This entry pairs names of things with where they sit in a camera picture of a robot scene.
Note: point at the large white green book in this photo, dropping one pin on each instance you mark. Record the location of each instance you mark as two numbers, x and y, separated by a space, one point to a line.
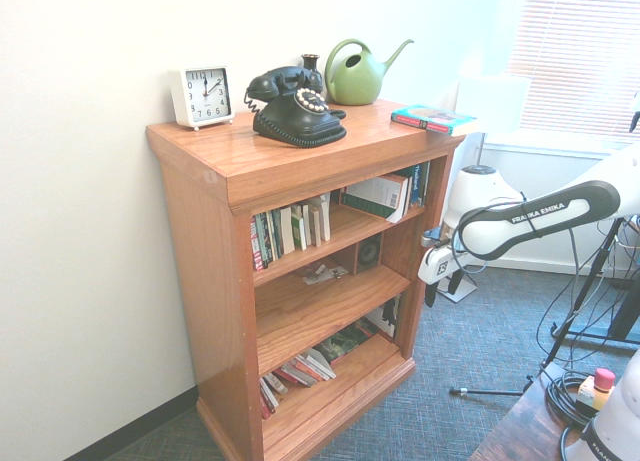
380 193

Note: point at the black white cover book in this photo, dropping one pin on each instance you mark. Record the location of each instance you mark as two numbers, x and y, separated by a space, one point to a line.
387 317

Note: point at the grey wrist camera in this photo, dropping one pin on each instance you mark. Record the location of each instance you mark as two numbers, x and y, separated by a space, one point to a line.
434 238

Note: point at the red orange paperback book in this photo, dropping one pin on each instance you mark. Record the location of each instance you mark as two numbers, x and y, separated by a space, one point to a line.
305 371

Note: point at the red emergency stop button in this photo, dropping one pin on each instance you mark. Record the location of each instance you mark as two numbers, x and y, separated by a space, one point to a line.
597 388

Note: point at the teal flat stand base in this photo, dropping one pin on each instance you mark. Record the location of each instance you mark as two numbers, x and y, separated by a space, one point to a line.
595 333

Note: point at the white shade floor lamp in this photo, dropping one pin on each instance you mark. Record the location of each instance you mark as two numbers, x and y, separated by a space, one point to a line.
492 103

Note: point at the red white spine book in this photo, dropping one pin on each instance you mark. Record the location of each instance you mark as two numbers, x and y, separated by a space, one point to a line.
257 243

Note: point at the teal and red book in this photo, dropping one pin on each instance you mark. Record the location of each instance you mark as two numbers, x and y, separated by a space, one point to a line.
432 119

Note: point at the dark green photo book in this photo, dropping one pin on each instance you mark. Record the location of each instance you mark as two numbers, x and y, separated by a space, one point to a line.
345 343

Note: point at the black tripod stand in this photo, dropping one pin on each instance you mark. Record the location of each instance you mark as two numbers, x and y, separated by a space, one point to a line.
585 291

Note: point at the oak wooden bookshelf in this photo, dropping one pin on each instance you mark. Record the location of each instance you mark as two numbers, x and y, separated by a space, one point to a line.
300 156

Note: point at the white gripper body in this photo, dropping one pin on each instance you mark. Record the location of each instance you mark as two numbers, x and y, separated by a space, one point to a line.
440 266

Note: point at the small white card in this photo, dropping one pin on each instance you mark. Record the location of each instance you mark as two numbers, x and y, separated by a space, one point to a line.
315 278

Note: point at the green plastic watering can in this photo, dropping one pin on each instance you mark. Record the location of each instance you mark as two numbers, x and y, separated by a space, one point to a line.
355 81

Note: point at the white paperback book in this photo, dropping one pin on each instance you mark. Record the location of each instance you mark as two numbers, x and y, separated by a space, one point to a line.
321 365

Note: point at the window blinds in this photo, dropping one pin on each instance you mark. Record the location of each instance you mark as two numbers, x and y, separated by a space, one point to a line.
575 56

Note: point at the red white slim paperback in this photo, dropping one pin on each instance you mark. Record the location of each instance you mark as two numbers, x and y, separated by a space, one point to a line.
267 400

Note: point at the dark slim vase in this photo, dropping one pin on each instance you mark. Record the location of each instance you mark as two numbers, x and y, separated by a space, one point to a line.
310 63

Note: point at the red spine paperback book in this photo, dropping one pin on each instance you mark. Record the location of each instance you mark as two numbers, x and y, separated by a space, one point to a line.
290 377

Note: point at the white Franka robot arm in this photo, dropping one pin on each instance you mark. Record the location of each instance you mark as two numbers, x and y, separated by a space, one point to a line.
540 216

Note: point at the dark green spine book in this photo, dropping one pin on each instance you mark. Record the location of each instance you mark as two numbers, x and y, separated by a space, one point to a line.
267 238
276 235

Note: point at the white red small paperback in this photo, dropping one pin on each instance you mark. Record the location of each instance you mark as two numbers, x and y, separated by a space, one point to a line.
274 382

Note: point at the wooden speaker box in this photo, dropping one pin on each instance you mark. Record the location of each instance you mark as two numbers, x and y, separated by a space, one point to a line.
369 253

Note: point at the small dark trinket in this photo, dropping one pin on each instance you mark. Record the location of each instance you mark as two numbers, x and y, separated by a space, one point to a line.
339 271

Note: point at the tan cover book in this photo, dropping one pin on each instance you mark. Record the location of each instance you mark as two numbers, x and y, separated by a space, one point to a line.
315 223

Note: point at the white cover upright book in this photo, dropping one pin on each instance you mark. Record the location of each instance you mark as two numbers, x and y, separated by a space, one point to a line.
325 217

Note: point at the white square alarm clock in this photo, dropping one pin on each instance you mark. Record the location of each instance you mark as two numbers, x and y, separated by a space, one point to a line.
205 98

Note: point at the black vintage rotary telephone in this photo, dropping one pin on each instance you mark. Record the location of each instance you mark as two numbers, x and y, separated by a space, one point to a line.
295 113

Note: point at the green white cover book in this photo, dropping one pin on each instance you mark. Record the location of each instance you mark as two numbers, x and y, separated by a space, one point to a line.
299 227

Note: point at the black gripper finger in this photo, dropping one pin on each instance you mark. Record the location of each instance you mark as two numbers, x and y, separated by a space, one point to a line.
430 293
456 282

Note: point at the thin cream book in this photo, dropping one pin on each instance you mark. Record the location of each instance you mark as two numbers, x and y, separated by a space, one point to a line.
307 226

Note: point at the thick cream page book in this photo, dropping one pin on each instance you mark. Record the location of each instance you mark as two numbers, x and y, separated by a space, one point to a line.
287 231

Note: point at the teal Thailand travel book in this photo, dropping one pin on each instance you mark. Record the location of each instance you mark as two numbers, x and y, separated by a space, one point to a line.
419 183

